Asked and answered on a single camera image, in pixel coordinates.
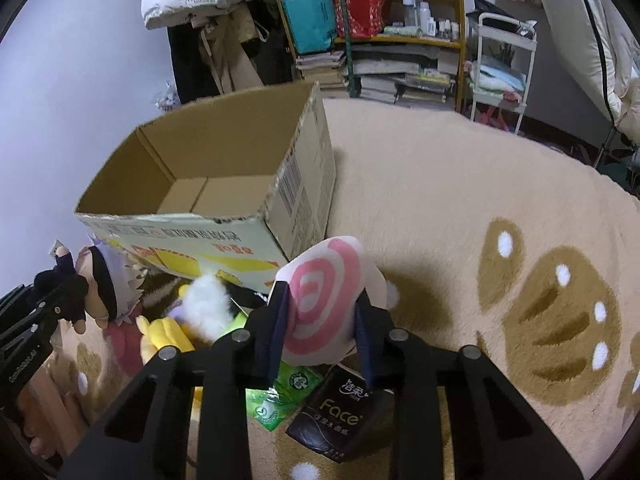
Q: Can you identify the purple white-haired doll plush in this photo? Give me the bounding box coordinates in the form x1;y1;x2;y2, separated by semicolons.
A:
34;237;144;334

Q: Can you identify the yellow plush dog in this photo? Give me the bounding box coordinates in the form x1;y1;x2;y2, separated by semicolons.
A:
134;314;206;403

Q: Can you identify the white fluffy penguin plush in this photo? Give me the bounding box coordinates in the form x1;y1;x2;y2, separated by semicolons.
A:
168;274;267;344

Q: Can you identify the black Face tissue pack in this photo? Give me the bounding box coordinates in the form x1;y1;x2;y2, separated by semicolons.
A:
286;364;393;464

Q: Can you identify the pink swirl roll plush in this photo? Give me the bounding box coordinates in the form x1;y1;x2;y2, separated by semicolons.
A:
274;235;397;366

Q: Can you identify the green tissue pack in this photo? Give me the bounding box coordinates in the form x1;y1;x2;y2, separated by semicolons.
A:
245;362;322;431

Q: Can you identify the cardboard box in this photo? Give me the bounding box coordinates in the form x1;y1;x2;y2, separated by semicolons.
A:
76;81;336;292

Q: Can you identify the plastic bag with toys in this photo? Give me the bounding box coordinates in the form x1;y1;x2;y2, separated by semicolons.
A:
152;80;182;113

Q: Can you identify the black coat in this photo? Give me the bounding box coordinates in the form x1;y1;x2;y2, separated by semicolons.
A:
167;23;219;104

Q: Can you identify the beige trench coat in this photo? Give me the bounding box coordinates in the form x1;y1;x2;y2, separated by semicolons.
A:
200;4;264;94

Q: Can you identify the green pole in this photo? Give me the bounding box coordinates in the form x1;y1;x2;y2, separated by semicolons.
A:
340;0;359;99

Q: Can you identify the white rolling cart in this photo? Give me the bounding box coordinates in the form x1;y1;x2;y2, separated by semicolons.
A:
465;10;538;134

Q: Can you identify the stack of books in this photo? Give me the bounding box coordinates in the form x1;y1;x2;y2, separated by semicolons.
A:
295;50;348;89

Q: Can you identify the cream folded mattress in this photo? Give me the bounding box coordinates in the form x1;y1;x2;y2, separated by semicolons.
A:
540;0;639;143

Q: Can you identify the wooden bookshelf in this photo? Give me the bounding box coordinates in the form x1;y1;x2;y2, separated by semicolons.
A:
276;0;465;110

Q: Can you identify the teal bag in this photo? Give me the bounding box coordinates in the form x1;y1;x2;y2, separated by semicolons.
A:
280;0;337;54

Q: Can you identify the red gift bag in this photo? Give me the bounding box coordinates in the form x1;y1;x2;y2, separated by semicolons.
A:
347;0;392;38

